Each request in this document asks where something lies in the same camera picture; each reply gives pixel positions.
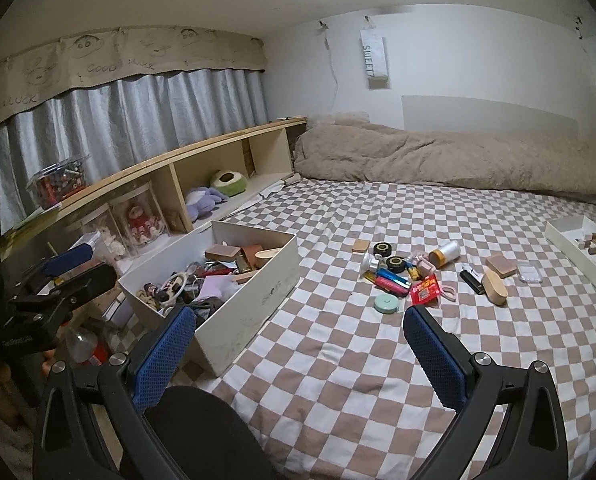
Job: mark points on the purple plush toy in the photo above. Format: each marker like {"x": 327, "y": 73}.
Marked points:
{"x": 200, "y": 202}

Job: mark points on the black round object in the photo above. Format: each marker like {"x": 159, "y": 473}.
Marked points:
{"x": 203, "y": 435}

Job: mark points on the wooden plank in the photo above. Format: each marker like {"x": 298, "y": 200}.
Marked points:
{"x": 247, "y": 276}

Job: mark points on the clear roll with orange cap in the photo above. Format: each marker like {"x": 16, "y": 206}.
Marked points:
{"x": 445, "y": 252}

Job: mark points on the white hanging bag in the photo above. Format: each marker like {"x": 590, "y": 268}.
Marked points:
{"x": 375, "y": 55}

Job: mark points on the checkered bed sheet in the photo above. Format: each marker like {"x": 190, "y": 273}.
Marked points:
{"x": 353, "y": 360}

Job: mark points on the square wooden coaster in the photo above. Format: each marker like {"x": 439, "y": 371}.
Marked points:
{"x": 500, "y": 264}

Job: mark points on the grey curtain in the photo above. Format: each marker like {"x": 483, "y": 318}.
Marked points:
{"x": 128, "y": 110}

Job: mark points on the pink paper booklet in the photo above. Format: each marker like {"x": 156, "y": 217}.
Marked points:
{"x": 218, "y": 287}

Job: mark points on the brown cardboard box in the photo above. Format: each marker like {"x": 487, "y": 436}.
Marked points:
{"x": 223, "y": 252}

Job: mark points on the small pink container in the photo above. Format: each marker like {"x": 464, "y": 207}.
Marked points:
{"x": 424, "y": 267}

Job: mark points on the red packet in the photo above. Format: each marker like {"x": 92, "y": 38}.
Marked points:
{"x": 425, "y": 290}

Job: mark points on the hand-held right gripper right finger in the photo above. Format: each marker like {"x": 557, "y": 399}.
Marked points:
{"x": 435, "y": 360}

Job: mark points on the beige curtain valance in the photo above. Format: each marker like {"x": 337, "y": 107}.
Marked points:
{"x": 128, "y": 50}

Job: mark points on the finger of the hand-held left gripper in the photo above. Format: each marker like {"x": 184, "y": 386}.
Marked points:
{"x": 68, "y": 258}
{"x": 78, "y": 282}

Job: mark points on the clear plastic tub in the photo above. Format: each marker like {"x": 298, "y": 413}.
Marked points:
{"x": 58, "y": 185}

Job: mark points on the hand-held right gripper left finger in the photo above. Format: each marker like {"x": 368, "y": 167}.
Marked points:
{"x": 165, "y": 360}

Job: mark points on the white tray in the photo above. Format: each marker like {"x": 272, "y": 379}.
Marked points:
{"x": 568, "y": 250}

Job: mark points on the red doll in clear case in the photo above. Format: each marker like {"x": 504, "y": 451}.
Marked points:
{"x": 140, "y": 222}

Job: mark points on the cream figure in clear case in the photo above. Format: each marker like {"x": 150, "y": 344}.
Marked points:
{"x": 108, "y": 240}

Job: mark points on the small wooden square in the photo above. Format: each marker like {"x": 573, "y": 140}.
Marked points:
{"x": 360, "y": 246}

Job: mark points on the clear plastic case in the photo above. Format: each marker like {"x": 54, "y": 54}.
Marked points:
{"x": 530, "y": 274}

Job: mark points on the plastic bottle with red label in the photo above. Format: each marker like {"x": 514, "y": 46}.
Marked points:
{"x": 85, "y": 347}

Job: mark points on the green avocado plush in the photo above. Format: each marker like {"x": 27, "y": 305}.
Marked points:
{"x": 228, "y": 182}

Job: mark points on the white storage box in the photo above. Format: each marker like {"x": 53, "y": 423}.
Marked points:
{"x": 248, "y": 320}

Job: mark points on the beige fluffy blanket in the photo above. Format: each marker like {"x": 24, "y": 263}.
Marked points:
{"x": 428, "y": 160}

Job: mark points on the mint tape measure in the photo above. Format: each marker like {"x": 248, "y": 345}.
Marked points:
{"x": 387, "y": 303}

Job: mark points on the wooden shelf unit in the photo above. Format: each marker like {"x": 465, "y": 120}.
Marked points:
{"x": 203, "y": 145}

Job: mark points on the pile of small wooden blocks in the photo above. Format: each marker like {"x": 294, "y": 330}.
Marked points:
{"x": 590, "y": 245}

